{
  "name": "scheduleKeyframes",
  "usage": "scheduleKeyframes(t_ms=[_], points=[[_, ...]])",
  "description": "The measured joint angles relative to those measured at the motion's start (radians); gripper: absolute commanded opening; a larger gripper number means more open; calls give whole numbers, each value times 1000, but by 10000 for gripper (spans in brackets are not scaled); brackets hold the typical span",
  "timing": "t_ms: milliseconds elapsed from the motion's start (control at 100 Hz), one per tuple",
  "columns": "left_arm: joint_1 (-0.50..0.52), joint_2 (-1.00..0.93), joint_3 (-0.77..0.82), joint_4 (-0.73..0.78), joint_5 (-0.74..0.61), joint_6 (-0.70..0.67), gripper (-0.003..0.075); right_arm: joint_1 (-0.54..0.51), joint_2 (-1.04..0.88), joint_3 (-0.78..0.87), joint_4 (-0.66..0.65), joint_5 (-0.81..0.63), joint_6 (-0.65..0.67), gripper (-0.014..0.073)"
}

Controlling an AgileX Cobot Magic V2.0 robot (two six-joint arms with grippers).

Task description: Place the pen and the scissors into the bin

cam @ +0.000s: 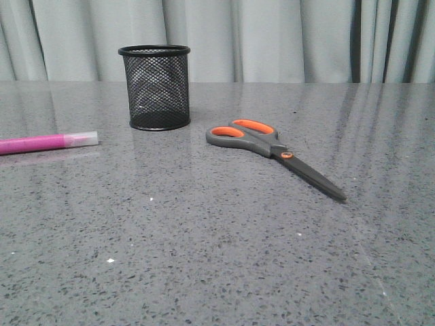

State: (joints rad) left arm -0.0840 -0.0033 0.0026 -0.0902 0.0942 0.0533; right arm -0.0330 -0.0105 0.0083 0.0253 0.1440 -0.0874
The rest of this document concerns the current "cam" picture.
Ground pink highlighter pen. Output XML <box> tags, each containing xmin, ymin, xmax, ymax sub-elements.
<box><xmin>1</xmin><ymin>131</ymin><xmax>99</xmax><ymax>155</ymax></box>

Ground black mesh pen holder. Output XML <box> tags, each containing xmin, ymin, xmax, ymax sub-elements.
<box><xmin>118</xmin><ymin>45</ymin><xmax>190</xmax><ymax>131</ymax></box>

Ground grey-green curtain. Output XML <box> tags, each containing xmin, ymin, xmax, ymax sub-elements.
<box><xmin>1</xmin><ymin>1</ymin><xmax>434</xmax><ymax>83</ymax></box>

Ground grey orange scissors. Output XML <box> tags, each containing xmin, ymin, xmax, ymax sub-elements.
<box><xmin>206</xmin><ymin>119</ymin><xmax>347</xmax><ymax>202</ymax></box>

